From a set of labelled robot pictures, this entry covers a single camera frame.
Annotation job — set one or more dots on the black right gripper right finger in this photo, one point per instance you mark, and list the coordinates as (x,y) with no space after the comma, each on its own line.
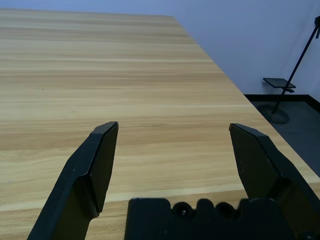
(257,162)

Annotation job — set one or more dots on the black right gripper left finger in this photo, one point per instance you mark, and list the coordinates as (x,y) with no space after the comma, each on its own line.
(75,187)

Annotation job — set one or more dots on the dark foam floor mat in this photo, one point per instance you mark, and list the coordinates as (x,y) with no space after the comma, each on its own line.
(300,150)

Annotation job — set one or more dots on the black floor stand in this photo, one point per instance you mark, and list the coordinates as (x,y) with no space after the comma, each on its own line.
(281,118)

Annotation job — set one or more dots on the black stand tray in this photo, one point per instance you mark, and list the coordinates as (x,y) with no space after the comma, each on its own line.
(278,82)

